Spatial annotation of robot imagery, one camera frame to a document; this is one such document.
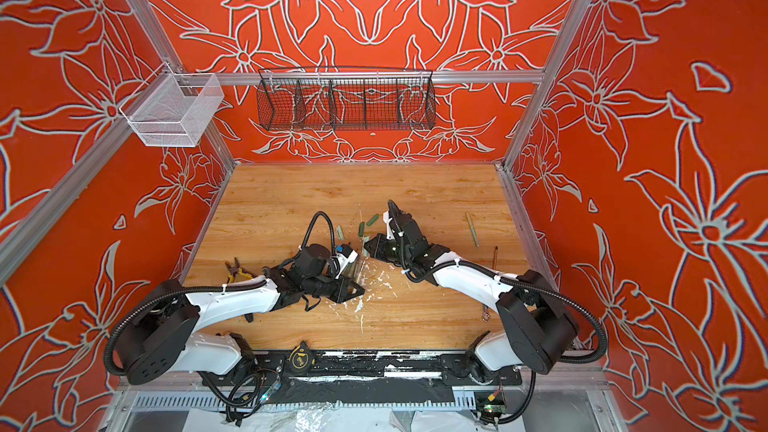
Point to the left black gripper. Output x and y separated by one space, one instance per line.
344 292

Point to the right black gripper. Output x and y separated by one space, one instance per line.
377 242

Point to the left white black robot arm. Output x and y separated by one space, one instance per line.
165 332

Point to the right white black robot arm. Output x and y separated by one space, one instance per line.
541 326

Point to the small circuit board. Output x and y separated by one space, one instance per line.
490 407

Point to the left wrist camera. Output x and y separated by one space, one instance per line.
345 261

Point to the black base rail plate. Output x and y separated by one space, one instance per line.
451 368

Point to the yellow handled pliers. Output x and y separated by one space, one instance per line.
236 272

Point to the white slotted cable duct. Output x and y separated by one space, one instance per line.
206 401

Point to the black wire basket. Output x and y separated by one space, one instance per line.
351 99

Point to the white wire basket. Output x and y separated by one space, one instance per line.
166 113

